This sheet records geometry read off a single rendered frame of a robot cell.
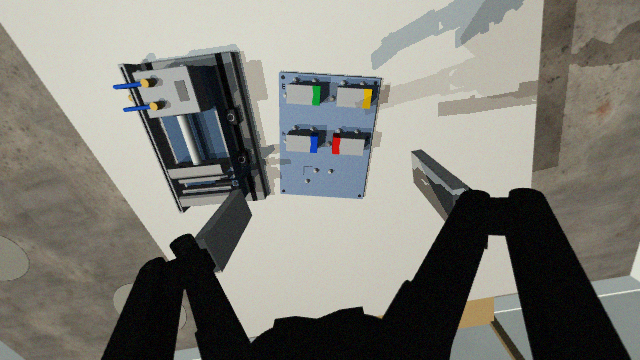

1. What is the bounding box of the grey block with red end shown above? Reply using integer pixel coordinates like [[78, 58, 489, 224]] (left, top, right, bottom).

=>
[[332, 133, 365, 156]]

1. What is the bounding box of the grey block with yellow end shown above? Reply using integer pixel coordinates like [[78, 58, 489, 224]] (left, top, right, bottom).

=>
[[336, 87, 372, 109]]

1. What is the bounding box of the grey block with green end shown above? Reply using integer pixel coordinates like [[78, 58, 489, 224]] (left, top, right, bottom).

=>
[[286, 84, 321, 106]]

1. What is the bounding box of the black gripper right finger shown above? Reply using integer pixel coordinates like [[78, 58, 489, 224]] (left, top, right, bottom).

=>
[[352, 149, 632, 360]]

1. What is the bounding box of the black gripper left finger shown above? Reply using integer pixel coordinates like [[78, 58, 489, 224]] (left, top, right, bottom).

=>
[[101, 189, 256, 360]]

